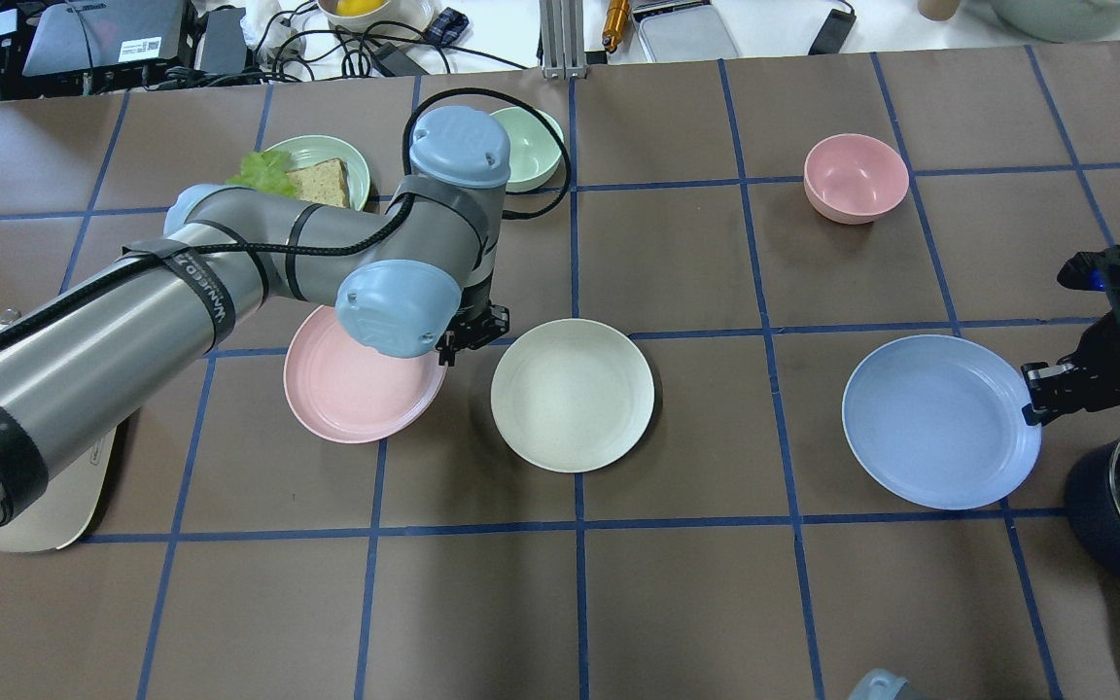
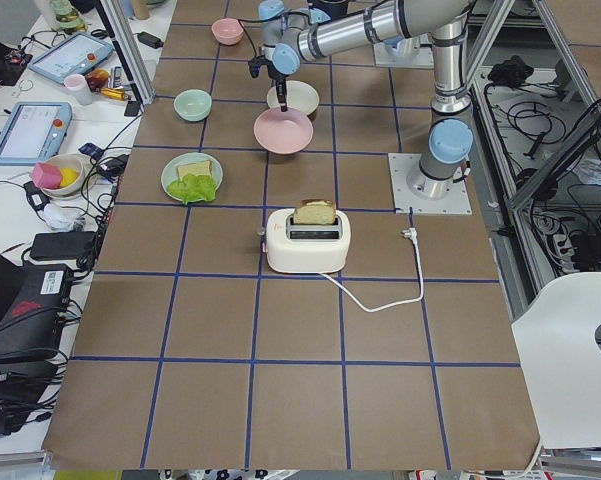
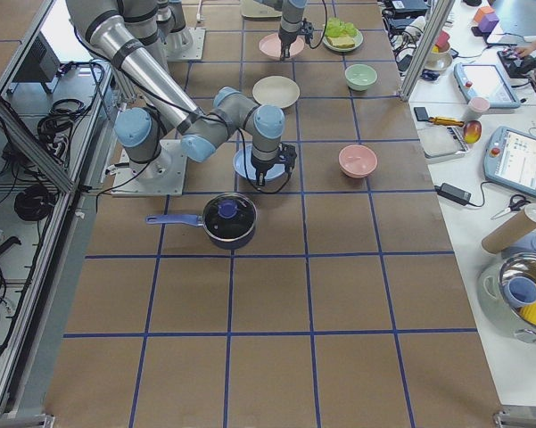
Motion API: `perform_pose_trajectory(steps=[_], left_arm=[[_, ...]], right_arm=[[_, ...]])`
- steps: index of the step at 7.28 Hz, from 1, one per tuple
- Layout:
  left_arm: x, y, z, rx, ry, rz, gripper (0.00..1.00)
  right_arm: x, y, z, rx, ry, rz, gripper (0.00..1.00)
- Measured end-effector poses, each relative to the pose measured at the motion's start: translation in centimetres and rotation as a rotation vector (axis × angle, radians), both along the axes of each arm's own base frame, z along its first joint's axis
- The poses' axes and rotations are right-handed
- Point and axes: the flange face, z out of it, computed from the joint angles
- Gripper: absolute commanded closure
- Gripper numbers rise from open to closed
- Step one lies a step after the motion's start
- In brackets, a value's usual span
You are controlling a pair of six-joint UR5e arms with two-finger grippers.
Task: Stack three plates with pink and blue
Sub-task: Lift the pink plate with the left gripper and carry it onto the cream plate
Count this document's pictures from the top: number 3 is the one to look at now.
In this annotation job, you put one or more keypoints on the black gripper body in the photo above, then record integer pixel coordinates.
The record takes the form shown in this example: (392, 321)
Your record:
(261, 167)
(287, 37)

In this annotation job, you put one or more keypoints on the pink plate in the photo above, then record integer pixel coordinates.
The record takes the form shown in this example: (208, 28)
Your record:
(270, 45)

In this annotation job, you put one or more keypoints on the blue plate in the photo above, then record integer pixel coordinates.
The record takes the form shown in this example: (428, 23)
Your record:
(242, 163)

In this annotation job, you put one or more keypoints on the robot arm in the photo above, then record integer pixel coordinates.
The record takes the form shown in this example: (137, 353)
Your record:
(129, 35)
(292, 10)

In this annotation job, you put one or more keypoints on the green lettuce leaf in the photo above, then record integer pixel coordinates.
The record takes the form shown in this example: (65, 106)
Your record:
(338, 28)

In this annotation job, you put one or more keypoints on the bread slice on plate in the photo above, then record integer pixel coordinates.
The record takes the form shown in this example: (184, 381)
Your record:
(341, 42)

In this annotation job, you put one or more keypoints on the cream white plate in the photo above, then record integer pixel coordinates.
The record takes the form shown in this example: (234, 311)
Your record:
(278, 91)

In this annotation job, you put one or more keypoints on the glass pot lid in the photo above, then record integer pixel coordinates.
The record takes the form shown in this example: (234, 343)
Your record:
(230, 217)

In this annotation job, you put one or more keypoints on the green plate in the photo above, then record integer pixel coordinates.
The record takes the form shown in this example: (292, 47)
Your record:
(358, 42)

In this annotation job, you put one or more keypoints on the pink bowl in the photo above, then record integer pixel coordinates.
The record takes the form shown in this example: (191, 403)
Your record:
(357, 161)

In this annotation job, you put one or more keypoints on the green bowl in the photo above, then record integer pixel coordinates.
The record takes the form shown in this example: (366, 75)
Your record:
(360, 77)

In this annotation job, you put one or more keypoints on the dark blue saucepan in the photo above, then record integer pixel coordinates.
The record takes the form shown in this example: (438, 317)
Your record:
(196, 221)

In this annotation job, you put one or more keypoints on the white bowl with fruit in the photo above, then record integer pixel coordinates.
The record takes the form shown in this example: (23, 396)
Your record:
(439, 51)

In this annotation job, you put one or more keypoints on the black phone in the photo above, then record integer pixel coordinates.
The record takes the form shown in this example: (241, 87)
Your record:
(421, 114)

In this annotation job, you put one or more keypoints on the silver kitchen scale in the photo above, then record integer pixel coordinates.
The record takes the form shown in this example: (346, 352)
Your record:
(442, 143)

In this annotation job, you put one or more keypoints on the black power adapter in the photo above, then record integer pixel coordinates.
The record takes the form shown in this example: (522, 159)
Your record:
(453, 194)

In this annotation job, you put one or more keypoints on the orange cube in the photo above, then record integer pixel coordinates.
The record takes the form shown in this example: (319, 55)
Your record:
(482, 12)

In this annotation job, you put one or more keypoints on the far teach pendant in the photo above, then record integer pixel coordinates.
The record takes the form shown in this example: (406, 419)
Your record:
(485, 81)

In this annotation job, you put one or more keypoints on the teach pendant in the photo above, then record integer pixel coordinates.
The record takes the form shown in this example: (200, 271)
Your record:
(510, 160)
(485, 81)

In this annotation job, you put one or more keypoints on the purple cube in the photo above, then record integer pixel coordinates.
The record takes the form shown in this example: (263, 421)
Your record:
(488, 22)

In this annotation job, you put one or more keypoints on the red yellow mango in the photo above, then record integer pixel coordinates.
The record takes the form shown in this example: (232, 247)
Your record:
(472, 131)

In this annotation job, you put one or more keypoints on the white paper cup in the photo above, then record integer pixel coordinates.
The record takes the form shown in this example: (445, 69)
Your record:
(475, 108)

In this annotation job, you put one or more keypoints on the near teach pendant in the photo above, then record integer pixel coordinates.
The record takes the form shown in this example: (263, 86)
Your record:
(510, 160)

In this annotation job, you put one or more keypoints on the scissors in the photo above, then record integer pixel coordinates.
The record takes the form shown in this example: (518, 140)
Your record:
(516, 203)

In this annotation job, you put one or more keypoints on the black control box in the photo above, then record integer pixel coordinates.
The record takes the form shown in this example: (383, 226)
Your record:
(40, 65)

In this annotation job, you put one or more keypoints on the cardboard tube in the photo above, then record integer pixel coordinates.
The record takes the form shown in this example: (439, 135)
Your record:
(511, 231)

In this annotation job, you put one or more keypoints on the blue lid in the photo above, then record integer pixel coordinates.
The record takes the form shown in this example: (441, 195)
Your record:
(525, 245)

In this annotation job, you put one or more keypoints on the blue cup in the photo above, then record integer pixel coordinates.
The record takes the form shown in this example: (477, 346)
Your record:
(520, 291)

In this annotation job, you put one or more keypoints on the steel mixing bowl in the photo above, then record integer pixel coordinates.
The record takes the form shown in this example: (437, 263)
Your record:
(519, 265)

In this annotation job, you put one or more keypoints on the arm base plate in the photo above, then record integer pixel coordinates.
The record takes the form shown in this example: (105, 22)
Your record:
(164, 176)
(185, 45)

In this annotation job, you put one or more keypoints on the aluminium frame post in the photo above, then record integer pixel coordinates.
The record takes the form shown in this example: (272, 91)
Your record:
(433, 27)

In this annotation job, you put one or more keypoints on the orange handled tool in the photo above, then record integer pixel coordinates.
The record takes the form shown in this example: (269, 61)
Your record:
(443, 121)

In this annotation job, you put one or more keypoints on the grey pot with handles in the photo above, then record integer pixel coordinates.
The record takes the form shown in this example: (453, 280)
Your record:
(492, 303)

